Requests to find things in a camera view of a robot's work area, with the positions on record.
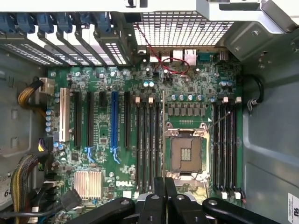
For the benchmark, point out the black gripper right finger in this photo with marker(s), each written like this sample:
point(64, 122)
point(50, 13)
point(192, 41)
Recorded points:
point(180, 210)

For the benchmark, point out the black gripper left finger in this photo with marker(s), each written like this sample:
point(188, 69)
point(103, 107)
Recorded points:
point(154, 210)

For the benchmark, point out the RAM slot with white latches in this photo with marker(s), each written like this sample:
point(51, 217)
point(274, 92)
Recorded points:
point(151, 140)
point(235, 144)
point(139, 140)
point(223, 144)

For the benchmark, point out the RAM slot with black latches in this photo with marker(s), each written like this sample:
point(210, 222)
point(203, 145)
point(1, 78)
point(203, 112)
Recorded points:
point(229, 144)
point(217, 144)
point(158, 140)
point(145, 140)

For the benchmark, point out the silver socket cover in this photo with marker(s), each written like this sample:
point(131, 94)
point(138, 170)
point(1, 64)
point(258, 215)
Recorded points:
point(194, 180)

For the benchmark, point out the CPU socket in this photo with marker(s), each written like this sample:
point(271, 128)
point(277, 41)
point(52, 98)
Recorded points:
point(187, 151)

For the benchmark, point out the silver chipset heatsink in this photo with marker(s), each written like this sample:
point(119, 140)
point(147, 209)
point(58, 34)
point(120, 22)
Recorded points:
point(88, 185)

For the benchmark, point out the long black expansion slot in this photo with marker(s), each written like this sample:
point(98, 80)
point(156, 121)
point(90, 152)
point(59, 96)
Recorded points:
point(90, 119)
point(77, 119)
point(127, 119)

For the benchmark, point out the thin metal locking lever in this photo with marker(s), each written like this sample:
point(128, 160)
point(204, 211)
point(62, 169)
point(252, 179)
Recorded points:
point(219, 120)

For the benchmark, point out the blue expansion slot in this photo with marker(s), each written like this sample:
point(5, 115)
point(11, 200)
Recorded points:
point(114, 119)

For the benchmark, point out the green motherboard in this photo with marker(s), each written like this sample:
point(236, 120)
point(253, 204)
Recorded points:
point(102, 116)

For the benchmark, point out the grey metal PC case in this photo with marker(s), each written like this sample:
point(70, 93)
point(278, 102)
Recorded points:
point(268, 140)

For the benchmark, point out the white case sticker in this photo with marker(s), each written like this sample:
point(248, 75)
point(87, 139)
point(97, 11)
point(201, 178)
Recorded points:
point(294, 210)

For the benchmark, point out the short black expansion slot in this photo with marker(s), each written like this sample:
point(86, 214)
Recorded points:
point(102, 99)

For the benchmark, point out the main power plug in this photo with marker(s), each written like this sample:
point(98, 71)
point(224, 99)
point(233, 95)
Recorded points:
point(46, 144)

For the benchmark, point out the white expansion slot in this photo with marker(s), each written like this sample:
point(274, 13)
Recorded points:
point(64, 114)

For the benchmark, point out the blue card retention clip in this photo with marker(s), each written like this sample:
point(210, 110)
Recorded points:
point(103, 22)
point(7, 23)
point(45, 23)
point(64, 22)
point(25, 22)

